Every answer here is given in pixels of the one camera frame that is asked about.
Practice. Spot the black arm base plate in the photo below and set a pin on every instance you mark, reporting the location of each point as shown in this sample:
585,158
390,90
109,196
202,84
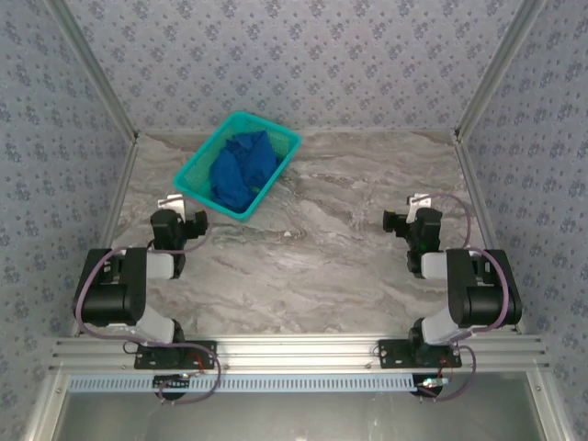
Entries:
144,360
390,358

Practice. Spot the grey metal panel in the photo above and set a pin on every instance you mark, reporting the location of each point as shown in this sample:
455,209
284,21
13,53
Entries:
298,418

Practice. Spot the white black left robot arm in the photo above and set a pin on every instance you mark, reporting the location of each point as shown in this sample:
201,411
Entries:
110,298

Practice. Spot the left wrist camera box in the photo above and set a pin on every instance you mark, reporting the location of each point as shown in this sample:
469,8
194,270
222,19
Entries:
173,200

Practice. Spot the aluminium frame post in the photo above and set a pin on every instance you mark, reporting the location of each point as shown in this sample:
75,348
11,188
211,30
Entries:
495,69
97,69

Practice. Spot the blue t-shirt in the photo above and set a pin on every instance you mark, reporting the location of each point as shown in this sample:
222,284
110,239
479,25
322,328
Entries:
229,179

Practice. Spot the teal plastic basket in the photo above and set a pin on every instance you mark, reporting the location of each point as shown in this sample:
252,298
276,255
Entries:
206,161

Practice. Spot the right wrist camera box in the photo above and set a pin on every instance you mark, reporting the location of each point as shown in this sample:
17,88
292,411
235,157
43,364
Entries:
415,202

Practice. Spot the small black controller board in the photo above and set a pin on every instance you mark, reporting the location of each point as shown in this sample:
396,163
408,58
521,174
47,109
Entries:
429,386
172,383

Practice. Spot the aluminium cross rail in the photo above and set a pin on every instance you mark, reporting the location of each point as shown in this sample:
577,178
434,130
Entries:
298,353

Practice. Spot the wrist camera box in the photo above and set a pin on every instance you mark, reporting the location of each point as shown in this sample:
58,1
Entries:
415,202
173,200

